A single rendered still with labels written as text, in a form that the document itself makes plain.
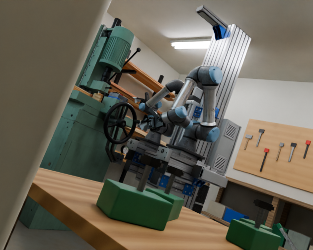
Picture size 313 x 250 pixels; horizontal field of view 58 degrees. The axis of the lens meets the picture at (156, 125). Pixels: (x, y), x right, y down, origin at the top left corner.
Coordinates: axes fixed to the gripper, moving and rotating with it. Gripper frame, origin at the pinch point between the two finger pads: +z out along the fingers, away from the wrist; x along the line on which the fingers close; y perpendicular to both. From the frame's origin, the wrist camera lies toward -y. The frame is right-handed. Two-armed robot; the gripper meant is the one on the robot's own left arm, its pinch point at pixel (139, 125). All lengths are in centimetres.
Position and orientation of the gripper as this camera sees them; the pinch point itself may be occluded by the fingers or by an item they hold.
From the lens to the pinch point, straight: 193.0
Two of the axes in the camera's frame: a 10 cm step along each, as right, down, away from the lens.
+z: -8.3, 3.1, 4.7
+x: 5.5, 3.1, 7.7
